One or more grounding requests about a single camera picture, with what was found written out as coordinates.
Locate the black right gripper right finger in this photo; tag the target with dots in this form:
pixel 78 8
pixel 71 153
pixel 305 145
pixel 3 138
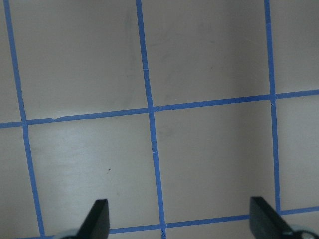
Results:
pixel 266 223

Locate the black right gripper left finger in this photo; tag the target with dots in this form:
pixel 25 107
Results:
pixel 97 223

